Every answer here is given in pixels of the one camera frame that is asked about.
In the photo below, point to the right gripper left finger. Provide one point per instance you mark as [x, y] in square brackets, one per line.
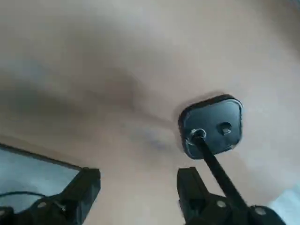
[79, 194]

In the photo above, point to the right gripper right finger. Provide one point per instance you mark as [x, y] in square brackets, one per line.
[197, 206]

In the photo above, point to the grey closed laptop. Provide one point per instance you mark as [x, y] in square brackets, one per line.
[30, 173]

